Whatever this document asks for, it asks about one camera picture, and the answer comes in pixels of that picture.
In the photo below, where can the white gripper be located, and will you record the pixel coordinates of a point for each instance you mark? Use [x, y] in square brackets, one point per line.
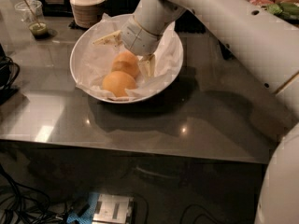
[140, 38]

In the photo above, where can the orange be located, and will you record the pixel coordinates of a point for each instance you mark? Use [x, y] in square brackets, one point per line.
[126, 62]
[118, 83]

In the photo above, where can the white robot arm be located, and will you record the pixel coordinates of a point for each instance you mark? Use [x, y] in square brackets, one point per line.
[268, 47]

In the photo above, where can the white bowl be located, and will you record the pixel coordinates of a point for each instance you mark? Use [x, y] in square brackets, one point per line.
[84, 56]

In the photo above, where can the white paper liner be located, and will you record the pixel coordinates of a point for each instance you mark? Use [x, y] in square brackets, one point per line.
[168, 56]

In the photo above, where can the black napkin holder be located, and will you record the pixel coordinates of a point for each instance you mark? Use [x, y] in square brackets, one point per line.
[118, 0]

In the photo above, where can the black utensil holder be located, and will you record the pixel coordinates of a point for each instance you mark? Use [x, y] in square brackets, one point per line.
[188, 23]

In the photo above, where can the wooden stirring stick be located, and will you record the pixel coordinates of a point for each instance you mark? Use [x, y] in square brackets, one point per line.
[32, 12]

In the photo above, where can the plastic cup with green sauce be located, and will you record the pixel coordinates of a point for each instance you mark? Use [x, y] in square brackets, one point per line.
[27, 18]

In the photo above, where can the silver box on floor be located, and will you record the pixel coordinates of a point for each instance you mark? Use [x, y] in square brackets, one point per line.
[113, 209]

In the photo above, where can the blue cloth on floor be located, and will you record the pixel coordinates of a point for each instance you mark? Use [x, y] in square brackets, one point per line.
[82, 209]

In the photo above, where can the black wire rack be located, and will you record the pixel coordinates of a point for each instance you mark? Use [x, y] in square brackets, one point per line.
[226, 54]

